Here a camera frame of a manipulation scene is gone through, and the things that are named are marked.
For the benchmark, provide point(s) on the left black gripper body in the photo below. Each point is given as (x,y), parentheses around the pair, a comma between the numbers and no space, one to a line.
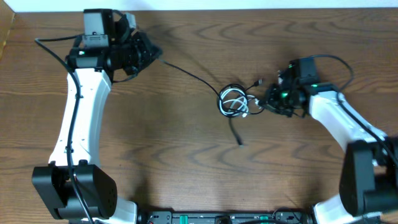
(144,50)

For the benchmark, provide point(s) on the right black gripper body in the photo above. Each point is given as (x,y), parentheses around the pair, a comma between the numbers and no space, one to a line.
(279,101)

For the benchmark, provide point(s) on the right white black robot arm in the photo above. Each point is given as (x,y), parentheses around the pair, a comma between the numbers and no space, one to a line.
(368,182)

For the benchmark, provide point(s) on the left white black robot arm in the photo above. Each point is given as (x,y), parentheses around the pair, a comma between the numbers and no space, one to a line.
(72,185)

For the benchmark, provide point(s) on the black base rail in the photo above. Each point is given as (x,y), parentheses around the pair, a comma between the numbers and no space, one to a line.
(281,215)

